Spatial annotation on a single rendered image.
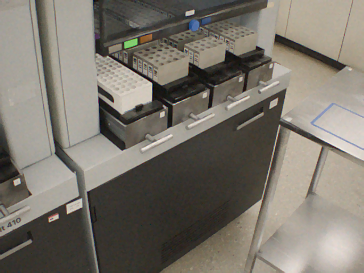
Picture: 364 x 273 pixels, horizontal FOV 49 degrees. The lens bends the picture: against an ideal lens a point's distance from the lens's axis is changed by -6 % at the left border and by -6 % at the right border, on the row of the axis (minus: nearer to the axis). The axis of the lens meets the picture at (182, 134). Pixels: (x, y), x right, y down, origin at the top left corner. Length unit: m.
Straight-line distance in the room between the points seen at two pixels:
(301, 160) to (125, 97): 1.45
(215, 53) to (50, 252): 0.72
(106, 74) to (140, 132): 0.18
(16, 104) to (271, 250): 0.94
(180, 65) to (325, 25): 2.27
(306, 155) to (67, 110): 1.60
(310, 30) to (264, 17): 2.00
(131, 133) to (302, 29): 2.57
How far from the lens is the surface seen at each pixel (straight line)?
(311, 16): 3.37
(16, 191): 0.92
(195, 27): 1.11
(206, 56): 1.22
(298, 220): 1.57
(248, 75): 1.29
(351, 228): 1.62
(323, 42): 3.36
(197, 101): 1.14
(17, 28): 0.86
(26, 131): 0.97
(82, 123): 1.04
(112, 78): 1.08
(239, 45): 1.32
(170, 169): 1.21
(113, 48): 0.96
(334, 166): 2.33
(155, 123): 1.06
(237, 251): 1.78
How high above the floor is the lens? 1.39
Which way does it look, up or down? 36 degrees down
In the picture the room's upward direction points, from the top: 4 degrees clockwise
